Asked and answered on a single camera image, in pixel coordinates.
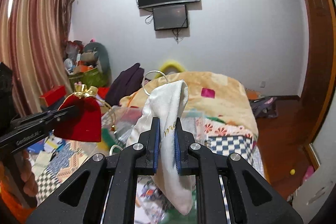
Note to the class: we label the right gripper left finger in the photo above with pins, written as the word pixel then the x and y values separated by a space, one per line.
pixel 147 163

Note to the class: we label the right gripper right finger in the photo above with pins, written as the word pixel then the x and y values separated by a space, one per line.
pixel 186 159

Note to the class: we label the white drawstring pouch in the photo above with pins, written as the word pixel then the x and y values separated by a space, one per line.
pixel 166 99

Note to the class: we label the red velvet pouch gold ribbon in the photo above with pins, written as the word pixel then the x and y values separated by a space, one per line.
pixel 82 115

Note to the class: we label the left human hand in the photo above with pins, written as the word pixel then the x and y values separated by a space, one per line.
pixel 30 185

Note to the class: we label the red box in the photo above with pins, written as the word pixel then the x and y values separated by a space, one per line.
pixel 52 96

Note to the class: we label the beige plush blanket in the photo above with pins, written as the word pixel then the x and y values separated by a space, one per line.
pixel 222 97

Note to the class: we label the red cushion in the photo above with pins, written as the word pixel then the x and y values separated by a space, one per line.
pixel 102 92

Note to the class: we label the dark purple garment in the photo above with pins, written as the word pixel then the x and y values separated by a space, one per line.
pixel 128 82

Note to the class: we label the yellow plush arch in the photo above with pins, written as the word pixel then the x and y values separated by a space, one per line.
pixel 170 67

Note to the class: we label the green cardboard box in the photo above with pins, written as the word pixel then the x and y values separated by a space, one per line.
pixel 92 77

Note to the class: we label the bag on floor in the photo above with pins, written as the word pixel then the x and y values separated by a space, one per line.
pixel 264 107

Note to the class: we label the grey plush toy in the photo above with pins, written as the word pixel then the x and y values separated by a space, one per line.
pixel 95 54

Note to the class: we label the striped pink gold curtain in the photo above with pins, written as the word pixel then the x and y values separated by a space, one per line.
pixel 33 41

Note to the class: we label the brown wooden door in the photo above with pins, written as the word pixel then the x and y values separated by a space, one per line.
pixel 319 82

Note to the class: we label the small wall monitor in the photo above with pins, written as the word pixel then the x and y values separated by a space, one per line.
pixel 170 17

